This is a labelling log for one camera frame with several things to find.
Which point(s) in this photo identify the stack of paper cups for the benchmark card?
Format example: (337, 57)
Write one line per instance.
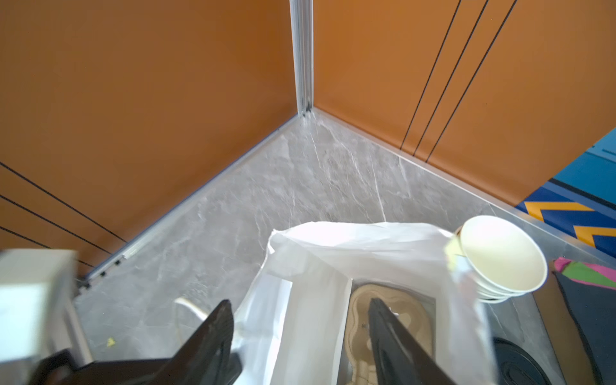
(505, 260)

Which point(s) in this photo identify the pink napkin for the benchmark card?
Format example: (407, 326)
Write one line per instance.
(563, 264)

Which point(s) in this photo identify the stack of black lids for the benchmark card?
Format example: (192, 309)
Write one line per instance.
(515, 366)

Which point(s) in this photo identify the dark grey napkin stack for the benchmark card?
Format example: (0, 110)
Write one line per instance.
(593, 311)

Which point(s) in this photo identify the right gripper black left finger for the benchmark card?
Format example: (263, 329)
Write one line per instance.
(205, 357)

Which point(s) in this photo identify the green napkin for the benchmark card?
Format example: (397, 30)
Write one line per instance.
(589, 274)

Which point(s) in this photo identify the beige pulp cup carrier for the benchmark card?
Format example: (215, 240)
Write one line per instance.
(357, 342)

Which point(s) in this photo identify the patterned paper gift bag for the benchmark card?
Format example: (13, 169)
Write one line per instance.
(289, 328)

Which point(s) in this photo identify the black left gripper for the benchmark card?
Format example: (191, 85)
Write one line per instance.
(62, 368)

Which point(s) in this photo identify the brown cardboard napkin tray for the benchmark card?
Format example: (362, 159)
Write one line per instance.
(562, 331)

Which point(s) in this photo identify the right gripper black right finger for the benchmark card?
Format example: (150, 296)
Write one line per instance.
(399, 358)

